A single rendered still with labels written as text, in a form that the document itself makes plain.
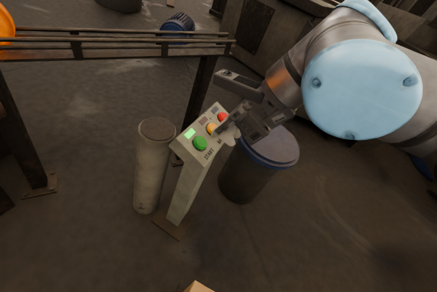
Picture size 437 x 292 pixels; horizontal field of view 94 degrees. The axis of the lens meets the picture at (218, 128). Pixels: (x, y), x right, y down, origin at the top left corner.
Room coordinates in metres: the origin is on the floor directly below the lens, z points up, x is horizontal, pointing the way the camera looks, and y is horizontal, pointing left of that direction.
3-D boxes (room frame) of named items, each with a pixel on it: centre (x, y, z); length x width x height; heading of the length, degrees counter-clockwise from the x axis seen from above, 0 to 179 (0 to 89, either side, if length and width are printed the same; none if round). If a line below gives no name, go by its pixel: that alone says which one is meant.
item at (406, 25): (3.58, -1.76, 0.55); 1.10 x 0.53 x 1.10; 8
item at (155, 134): (0.46, 0.18, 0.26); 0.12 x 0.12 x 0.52
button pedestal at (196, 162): (0.46, 0.02, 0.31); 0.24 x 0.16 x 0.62; 168
